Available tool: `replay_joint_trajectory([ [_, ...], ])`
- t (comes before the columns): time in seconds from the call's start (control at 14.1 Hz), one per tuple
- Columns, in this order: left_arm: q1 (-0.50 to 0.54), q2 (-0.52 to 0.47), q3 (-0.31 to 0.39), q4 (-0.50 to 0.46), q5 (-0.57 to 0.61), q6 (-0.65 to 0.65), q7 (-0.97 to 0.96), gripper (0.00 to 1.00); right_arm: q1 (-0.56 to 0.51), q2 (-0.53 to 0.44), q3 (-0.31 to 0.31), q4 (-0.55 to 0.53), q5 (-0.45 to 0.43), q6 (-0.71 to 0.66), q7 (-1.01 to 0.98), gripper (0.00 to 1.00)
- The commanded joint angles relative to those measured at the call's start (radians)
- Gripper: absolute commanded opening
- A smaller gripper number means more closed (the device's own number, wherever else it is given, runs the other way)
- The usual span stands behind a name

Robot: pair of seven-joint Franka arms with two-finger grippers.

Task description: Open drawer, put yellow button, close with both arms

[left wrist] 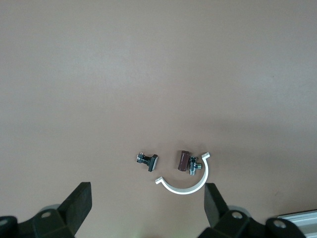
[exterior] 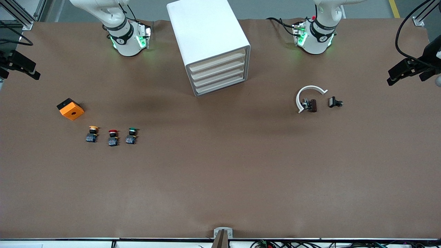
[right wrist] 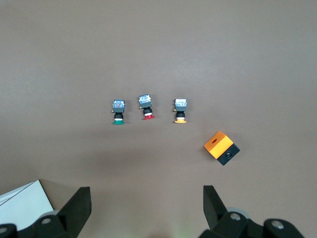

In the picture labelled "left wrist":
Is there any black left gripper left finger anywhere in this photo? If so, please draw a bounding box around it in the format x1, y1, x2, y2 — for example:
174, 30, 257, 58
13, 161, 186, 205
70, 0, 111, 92
18, 182, 93, 238

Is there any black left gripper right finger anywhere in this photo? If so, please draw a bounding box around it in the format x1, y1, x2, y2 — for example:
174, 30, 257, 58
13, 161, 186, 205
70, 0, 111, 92
198, 182, 267, 238

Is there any chrome metal valve fitting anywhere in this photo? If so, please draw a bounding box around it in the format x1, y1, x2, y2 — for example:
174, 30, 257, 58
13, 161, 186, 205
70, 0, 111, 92
188, 156, 203, 176

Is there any brown cylinder capacitor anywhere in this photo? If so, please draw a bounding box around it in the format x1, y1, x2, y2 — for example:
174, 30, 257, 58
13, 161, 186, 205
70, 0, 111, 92
176, 149, 190, 172

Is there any white half-ring pipe clamp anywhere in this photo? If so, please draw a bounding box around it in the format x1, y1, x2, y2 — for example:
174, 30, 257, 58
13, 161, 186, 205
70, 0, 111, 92
154, 151, 211, 195

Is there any aluminium frame post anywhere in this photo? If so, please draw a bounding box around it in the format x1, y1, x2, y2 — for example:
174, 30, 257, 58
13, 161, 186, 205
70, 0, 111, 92
277, 210, 317, 238

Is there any black square push switch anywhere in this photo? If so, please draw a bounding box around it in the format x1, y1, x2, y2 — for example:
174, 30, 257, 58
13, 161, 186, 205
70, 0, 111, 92
136, 151, 159, 173

